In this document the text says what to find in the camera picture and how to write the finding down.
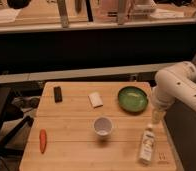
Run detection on orange carrot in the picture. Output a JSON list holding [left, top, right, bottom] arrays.
[[39, 129, 47, 154]]

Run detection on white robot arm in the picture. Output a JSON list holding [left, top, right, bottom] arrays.
[[150, 61, 196, 124]]

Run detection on white sponge block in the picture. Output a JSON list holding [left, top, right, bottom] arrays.
[[88, 92, 103, 108]]

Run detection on white paper cup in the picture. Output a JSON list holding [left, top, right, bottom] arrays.
[[93, 117, 113, 137]]

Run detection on dark chair back right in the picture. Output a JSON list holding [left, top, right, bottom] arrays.
[[164, 43, 196, 171]]

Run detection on black rectangular eraser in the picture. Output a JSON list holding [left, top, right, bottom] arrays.
[[53, 86, 62, 103]]

